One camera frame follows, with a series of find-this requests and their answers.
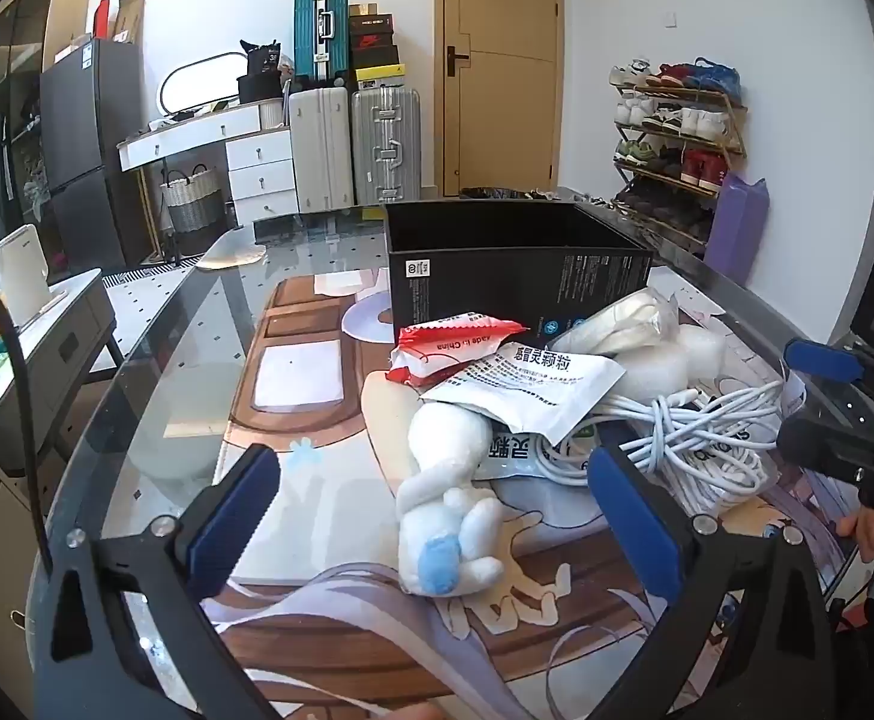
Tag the white foam piece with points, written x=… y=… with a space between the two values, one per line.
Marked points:
x=699 y=352

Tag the gold shoe rack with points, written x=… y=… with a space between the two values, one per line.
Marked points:
x=733 y=127

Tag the black red shoe box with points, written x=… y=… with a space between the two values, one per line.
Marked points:
x=371 y=31

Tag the white vanity desk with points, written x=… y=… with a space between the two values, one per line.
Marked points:
x=257 y=165

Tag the purple bag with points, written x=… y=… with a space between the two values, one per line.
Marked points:
x=736 y=229

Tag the black cardboard box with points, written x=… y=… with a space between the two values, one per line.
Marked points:
x=482 y=270

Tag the red white snack packet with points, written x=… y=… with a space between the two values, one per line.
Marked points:
x=444 y=349

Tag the wooden door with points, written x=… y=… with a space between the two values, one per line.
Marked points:
x=500 y=67

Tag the black bag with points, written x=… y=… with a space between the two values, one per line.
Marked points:
x=260 y=58

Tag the woven basket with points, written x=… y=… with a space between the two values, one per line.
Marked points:
x=193 y=202

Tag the white suitcase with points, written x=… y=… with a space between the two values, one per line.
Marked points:
x=320 y=150

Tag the teal suitcase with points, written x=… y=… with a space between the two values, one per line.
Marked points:
x=309 y=30

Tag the oval mirror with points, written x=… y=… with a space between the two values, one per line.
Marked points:
x=204 y=82

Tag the black round box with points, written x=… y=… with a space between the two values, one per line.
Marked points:
x=260 y=88

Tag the white plush toy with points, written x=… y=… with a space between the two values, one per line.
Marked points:
x=444 y=465

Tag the green white granule packet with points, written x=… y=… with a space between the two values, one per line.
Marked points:
x=515 y=457
x=542 y=382

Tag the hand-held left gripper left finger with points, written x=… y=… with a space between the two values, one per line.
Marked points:
x=230 y=517

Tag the printed table mat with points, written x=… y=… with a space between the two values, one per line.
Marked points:
x=317 y=480

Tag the dark glass display cabinet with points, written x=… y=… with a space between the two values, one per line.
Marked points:
x=9 y=90

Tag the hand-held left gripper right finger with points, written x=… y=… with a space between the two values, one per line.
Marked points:
x=635 y=525

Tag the grey refrigerator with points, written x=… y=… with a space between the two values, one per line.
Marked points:
x=84 y=127

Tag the grey side cabinet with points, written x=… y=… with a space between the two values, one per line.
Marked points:
x=69 y=322

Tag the rows of shoes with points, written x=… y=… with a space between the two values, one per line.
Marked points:
x=669 y=120

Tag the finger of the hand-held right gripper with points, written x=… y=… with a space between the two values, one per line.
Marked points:
x=826 y=446
x=819 y=360

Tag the white ribbed container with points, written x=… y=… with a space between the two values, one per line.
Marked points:
x=272 y=114

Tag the person's right hand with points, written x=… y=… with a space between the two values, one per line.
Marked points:
x=868 y=532

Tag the white electric kettle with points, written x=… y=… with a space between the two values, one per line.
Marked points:
x=20 y=277

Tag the yellow black shoe box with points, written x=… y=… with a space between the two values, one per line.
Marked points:
x=377 y=76

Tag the silver suitcase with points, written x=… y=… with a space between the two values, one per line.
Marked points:
x=386 y=142

